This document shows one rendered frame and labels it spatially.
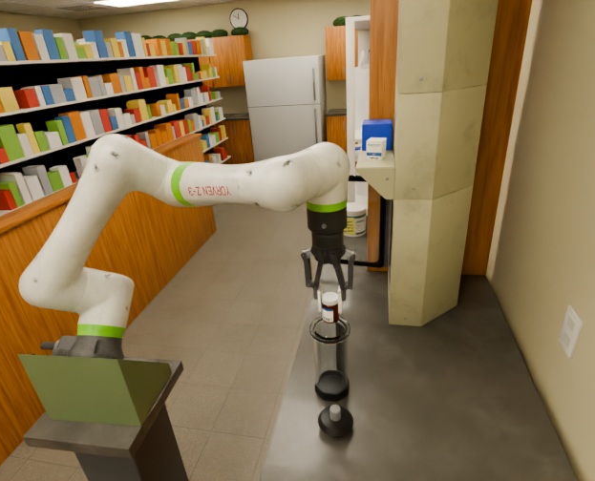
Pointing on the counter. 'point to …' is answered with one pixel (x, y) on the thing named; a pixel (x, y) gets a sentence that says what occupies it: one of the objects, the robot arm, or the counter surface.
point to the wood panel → (493, 123)
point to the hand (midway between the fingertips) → (329, 300)
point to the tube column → (443, 44)
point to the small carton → (375, 149)
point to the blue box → (377, 128)
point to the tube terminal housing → (432, 199)
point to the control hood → (378, 173)
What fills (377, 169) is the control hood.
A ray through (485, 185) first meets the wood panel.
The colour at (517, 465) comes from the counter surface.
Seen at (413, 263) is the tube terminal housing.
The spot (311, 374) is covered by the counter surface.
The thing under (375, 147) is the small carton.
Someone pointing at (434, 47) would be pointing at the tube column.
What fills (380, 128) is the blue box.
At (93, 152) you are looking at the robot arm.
